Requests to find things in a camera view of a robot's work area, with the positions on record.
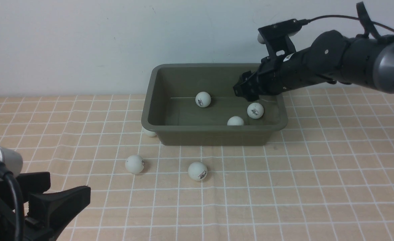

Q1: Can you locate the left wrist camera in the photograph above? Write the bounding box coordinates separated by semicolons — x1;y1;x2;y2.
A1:
0;146;23;177

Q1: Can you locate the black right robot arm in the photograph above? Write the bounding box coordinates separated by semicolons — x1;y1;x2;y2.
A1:
233;30;394;102

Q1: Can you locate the olive green plastic bin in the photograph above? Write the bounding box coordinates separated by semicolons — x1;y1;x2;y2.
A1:
141;64;288;146

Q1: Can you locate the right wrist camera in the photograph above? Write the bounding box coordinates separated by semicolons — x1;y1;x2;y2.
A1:
257;19;310;61

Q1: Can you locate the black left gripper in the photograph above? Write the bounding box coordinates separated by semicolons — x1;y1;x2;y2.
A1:
0;172;91;241

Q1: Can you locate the peach checkered tablecloth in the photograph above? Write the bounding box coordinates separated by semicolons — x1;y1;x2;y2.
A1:
0;88;394;241

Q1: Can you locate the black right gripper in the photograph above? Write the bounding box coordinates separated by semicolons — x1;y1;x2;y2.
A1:
233;50;318;102

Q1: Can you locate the plain white ping-pong ball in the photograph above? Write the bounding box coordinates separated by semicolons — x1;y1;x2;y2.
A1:
227;116;245;126

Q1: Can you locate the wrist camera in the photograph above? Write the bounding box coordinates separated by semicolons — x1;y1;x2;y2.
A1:
0;146;23;177
257;19;310;61

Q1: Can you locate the white ball with logo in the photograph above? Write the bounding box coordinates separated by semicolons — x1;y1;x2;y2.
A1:
187;162;208;181

